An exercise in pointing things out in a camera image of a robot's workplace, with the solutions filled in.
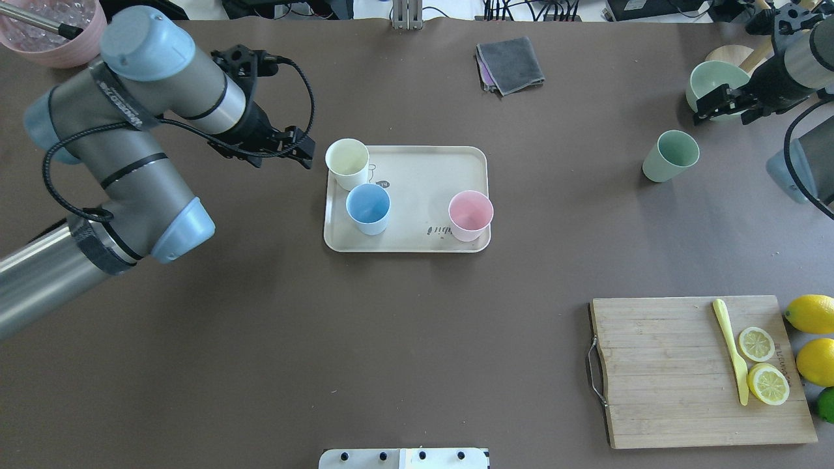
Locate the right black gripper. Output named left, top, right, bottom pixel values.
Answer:
left=693, top=2, right=828, bottom=126

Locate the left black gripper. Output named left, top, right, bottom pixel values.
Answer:
left=208, top=44, right=316, bottom=169

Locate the green cup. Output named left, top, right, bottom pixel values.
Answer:
left=642, top=130, right=700, bottom=183

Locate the cream white cup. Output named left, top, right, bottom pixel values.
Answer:
left=325, top=137, right=369, bottom=191

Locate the blue cup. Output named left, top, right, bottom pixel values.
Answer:
left=345, top=183, right=391, bottom=236

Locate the pink cup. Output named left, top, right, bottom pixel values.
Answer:
left=448, top=190, right=495, bottom=242

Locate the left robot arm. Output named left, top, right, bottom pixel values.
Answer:
left=1, top=5, right=315, bottom=339

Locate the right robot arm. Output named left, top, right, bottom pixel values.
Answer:
left=692, top=1, right=833, bottom=218

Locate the beige rabbit tray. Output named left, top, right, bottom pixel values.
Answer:
left=323, top=145, right=491, bottom=253

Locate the green bowl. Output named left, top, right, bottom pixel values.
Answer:
left=685, top=61, right=751, bottom=113

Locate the wooden mug tree stand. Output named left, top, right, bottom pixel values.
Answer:
left=705, top=0, right=823, bottom=76

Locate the yellow plastic knife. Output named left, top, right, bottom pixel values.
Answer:
left=712, top=298, right=750, bottom=406

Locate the grey folded cloth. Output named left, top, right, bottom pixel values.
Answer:
left=476, top=36, right=545, bottom=97

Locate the metal muddler with black tip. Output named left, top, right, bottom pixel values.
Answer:
left=1, top=2, right=84, bottom=40

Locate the whole lemon outer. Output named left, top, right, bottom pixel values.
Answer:
left=784, top=294, right=833, bottom=335

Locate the pink bowl with ice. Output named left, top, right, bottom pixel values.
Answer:
left=1, top=1, right=107, bottom=68

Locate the lemon half slice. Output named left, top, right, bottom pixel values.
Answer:
left=738, top=326, right=775, bottom=363
left=747, top=363, right=790, bottom=406

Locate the whole lemon near lime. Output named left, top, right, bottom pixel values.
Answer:
left=796, top=337, right=833, bottom=387

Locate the wooden cutting board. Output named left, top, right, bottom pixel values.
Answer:
left=589, top=296, right=817, bottom=450

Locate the lime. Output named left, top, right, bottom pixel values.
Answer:
left=815, top=386, right=834, bottom=424

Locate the aluminium frame post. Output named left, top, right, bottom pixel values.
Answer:
left=391, top=0, right=424, bottom=30

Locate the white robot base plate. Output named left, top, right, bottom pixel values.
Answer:
left=318, top=446, right=491, bottom=468

